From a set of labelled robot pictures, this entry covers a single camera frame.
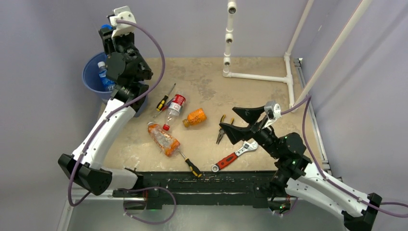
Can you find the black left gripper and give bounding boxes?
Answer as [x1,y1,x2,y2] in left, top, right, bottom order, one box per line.
[99,27,152,76]

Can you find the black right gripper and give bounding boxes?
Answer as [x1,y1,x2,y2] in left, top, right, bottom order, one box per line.
[219,105,281,159]

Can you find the orange juice bottle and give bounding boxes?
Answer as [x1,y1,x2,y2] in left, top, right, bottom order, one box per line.
[182,108,207,128]

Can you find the crushed orange label bottle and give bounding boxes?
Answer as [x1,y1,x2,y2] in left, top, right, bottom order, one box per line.
[147,122,180,157]

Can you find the pepsi label clear bottle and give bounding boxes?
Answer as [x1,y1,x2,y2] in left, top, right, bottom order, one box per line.
[101,24,112,30]

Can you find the blue label bottle back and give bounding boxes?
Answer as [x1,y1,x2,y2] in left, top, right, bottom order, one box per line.
[97,61,115,91]

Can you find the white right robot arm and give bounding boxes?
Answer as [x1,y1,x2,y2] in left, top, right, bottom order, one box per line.
[219,101,382,231]

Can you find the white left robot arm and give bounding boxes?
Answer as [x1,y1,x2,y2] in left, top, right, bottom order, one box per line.
[58,24,158,197]

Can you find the blue plastic bin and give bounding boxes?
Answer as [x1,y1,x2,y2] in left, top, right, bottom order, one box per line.
[82,52,149,117]

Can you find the yellow black screwdriver front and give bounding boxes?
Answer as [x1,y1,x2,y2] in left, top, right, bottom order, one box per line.
[178,150,202,178]

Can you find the yellow black screwdriver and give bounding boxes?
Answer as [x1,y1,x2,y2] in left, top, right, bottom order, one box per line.
[178,150,202,178]
[156,83,176,112]

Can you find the red label clear bottle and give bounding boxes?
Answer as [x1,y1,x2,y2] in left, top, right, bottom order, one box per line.
[162,94,186,131]

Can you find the yellow black screwdriver back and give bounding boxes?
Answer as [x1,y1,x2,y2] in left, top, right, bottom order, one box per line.
[156,83,176,112]

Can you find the red handled adjustable wrench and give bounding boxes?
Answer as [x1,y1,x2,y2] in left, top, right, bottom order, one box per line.
[211,141,258,172]

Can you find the yellow handled pliers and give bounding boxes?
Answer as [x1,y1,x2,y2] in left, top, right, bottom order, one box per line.
[216,115,235,144]

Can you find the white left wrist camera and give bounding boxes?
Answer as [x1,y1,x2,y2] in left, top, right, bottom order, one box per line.
[107,5,136,39]

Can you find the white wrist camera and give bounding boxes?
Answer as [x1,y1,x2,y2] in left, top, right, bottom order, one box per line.
[107,5,136,39]
[262,100,281,128]

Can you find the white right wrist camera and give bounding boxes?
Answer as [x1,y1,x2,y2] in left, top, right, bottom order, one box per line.
[262,100,281,128]

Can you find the aluminium side rail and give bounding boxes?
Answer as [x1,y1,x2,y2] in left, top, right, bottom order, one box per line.
[293,58,332,175]

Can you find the red handled screwdriver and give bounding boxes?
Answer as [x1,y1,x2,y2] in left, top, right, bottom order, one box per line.
[153,99,173,118]

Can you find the black table front rail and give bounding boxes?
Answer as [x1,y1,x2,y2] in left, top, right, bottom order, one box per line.
[113,171,289,210]

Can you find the white pvc pipe frame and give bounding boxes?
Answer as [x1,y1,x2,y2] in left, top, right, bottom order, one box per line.
[222,0,373,113]

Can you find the purple cable loop below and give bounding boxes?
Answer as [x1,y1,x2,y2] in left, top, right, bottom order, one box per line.
[122,186,178,225]

